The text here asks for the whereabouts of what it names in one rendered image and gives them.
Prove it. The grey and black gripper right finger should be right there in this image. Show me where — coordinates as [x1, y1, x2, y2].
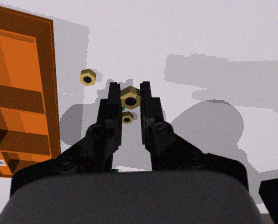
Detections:
[140, 81, 249, 192]

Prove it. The orange three-compartment tray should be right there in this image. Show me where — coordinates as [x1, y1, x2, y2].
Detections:
[0, 6, 61, 178]

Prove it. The brass hex nut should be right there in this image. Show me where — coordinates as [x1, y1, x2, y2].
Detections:
[80, 69, 96, 86]
[121, 86, 140, 110]
[122, 111, 134, 124]

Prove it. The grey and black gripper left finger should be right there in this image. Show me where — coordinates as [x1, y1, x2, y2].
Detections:
[9, 82, 123, 199]

